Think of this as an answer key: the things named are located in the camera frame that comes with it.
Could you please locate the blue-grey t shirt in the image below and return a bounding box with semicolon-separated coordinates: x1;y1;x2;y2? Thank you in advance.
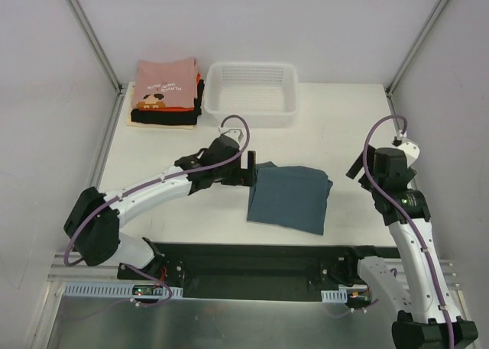
247;162;333;235

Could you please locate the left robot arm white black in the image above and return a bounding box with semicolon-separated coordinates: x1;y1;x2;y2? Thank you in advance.
63;134;257;280

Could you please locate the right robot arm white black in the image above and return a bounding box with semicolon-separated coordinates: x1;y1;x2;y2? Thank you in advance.
344;142;478;348

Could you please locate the white plastic basket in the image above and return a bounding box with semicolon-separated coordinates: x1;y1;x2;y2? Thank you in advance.
202;62;300;128

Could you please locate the orange folded t shirt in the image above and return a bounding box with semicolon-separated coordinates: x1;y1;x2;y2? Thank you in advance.
151;73;201;112

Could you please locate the black folded t shirt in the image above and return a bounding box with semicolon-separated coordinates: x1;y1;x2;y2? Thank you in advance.
129;79;205;126

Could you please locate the pink folded t shirt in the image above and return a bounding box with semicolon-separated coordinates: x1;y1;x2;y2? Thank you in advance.
131;57;200;112

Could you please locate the cream folded t shirt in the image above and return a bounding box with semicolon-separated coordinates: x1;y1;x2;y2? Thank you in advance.
125;82;207;131

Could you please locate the right aluminium side rail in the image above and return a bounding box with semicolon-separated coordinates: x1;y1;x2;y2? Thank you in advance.
386;95;439;258

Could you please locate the aluminium side rail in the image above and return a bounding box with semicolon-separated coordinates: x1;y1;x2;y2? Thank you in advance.
386;95;439;258
68;91;127;250

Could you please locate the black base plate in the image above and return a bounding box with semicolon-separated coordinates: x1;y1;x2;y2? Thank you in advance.
116;241;389;302

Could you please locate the left aluminium side rail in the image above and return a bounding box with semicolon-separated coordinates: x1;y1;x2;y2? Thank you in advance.
68;91;127;250

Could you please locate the right white cable duct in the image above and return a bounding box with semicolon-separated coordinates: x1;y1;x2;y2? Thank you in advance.
321;289;348;304

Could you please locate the white cable duct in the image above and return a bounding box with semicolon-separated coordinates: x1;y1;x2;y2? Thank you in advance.
64;283;169;300
321;289;348;304

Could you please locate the right aluminium frame post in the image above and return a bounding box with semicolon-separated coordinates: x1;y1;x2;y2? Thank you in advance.
385;0;451;99

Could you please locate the aluminium frame post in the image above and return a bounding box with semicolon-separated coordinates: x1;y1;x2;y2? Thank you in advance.
66;0;123;93
385;0;451;99

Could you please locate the front aluminium rail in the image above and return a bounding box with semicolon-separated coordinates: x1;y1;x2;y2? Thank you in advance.
47;254;461;290

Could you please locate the left white cable duct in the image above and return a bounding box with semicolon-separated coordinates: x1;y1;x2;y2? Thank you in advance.
64;283;169;300

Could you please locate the left aluminium frame post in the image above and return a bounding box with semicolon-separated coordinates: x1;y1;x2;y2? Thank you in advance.
66;0;123;93

